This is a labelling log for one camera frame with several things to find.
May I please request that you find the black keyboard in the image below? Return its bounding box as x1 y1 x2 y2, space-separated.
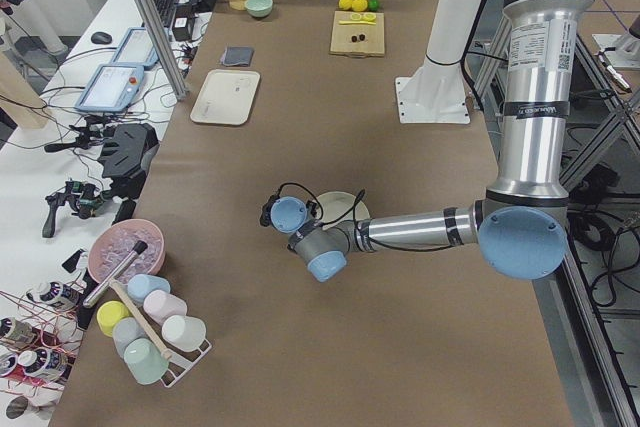
153 0 177 28

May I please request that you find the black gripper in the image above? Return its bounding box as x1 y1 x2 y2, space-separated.
259 193 280 227

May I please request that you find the white cup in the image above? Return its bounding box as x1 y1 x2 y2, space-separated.
161 315 207 352

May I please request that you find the aluminium frame post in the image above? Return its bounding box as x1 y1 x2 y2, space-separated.
134 0 187 101

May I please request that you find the cream rabbit tray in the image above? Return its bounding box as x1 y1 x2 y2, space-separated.
190 69 260 126

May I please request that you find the bamboo cutting board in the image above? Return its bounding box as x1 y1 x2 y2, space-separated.
329 11 386 57

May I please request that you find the mint green cup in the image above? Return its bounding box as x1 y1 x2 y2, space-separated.
123 338 169 385

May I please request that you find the yellow plastic knife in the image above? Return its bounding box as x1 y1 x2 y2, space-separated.
338 20 377 26

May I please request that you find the yellow cup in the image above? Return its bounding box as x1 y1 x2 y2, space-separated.
96 300 131 337

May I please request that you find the pink cup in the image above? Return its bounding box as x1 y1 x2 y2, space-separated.
143 289 188 325

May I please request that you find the yellow lemon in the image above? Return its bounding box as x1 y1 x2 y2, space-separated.
338 0 353 11
350 0 369 12

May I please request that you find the mint green bowl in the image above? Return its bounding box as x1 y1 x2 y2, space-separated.
245 0 274 19

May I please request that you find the white cup rack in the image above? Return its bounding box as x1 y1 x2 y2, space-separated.
109 280 213 388

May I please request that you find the black computer mouse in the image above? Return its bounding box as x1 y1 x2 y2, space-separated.
90 31 113 45

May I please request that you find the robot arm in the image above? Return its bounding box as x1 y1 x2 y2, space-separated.
260 0 594 281

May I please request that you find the round cream plate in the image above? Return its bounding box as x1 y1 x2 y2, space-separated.
316 191 370 223

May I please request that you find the light blue cup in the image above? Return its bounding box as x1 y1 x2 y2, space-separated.
127 274 171 306

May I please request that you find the steel muddler rod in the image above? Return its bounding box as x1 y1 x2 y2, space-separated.
82 240 148 309

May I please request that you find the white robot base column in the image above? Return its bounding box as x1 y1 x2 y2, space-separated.
396 0 481 124

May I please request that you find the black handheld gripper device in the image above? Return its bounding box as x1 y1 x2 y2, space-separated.
42 180 106 238

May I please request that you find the grey folded cloth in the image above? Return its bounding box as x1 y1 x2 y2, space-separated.
220 46 254 67

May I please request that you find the blue teach pendant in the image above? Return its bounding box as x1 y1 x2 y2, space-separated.
74 63 145 113
111 27 159 70

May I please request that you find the pink bowl of ice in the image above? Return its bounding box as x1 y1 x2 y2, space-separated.
88 219 165 283

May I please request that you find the grey cup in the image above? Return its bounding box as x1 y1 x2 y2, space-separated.
112 317 147 358

